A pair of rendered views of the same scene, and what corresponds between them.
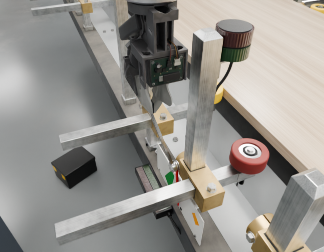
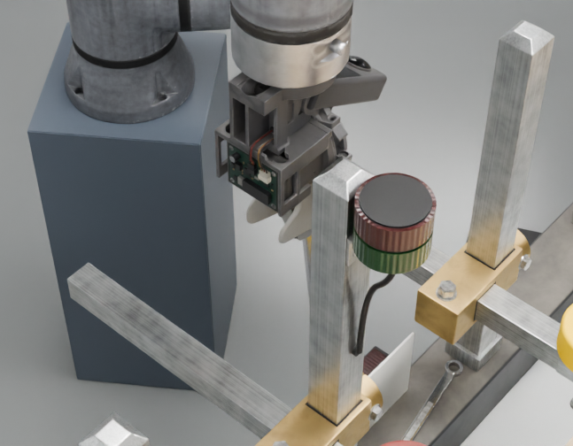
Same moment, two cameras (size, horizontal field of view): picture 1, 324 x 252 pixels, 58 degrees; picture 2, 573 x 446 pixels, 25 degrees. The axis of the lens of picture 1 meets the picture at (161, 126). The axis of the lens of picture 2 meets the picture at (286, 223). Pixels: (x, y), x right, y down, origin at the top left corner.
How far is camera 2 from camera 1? 84 cm
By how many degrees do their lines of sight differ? 45
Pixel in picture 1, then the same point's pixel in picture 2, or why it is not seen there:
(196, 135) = (312, 336)
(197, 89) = (313, 252)
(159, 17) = (237, 94)
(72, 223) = (101, 285)
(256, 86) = not seen: outside the picture
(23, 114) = not seen: outside the picture
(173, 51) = (257, 155)
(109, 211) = (148, 322)
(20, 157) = (460, 149)
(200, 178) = (299, 426)
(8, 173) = (398, 163)
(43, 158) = not seen: hidden behind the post
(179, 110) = (508, 314)
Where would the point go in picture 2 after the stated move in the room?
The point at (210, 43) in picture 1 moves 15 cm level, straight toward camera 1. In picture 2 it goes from (324, 192) to (128, 234)
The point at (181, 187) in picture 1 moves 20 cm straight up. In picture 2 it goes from (263, 407) to (259, 266)
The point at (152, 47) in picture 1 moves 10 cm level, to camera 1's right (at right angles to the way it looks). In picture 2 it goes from (236, 126) to (293, 209)
